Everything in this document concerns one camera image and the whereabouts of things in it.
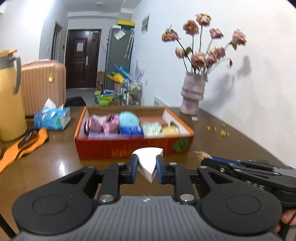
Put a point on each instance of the pink ribbed suitcase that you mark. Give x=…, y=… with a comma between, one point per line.
x=41, y=80

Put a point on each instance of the yellow crumbs on table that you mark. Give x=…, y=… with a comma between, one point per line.
x=222, y=132

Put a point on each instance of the blue tissue pack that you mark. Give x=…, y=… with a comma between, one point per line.
x=51, y=117

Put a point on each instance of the blue white tissue packet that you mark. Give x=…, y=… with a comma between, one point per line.
x=131, y=130

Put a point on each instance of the white soap block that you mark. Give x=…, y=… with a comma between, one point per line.
x=147, y=161

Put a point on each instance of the cluttered wire rack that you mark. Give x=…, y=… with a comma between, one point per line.
x=117, y=86

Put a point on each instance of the purple knitted pouch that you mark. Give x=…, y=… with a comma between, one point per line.
x=104, y=136

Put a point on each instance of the black bag on floor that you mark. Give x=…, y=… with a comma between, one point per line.
x=75, y=101

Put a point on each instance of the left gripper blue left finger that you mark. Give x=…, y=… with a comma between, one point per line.
x=131, y=169

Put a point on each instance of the yellow white plush toy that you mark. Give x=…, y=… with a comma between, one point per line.
x=170, y=131

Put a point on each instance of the grey refrigerator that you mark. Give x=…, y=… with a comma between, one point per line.
x=119, y=49

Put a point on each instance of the pink satin cloth bundle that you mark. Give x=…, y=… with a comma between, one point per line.
x=102, y=124

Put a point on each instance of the pink gold gift box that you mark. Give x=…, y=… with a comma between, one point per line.
x=153, y=119

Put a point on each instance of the orange red cardboard box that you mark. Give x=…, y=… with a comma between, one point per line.
x=124, y=142

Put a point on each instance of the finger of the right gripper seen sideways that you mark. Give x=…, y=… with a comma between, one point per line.
x=236, y=163

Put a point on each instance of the clear plastic wrapped item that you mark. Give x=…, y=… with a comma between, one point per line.
x=152, y=129

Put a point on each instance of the dried pink flower bouquet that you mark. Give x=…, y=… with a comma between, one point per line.
x=201, y=54

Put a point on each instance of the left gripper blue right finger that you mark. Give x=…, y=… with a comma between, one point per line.
x=162, y=170

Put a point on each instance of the white board leaning on wall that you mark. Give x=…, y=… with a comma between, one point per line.
x=160, y=103

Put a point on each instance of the yellow thermos jug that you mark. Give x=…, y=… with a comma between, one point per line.
x=12, y=114

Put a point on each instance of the pinkish ceramic vase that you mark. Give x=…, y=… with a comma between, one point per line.
x=192, y=93

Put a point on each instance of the right hand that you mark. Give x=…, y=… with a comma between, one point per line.
x=288, y=217

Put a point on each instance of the crinkly snack wrapper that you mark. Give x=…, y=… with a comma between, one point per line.
x=202, y=155

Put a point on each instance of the dark entrance door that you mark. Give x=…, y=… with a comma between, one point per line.
x=82, y=57

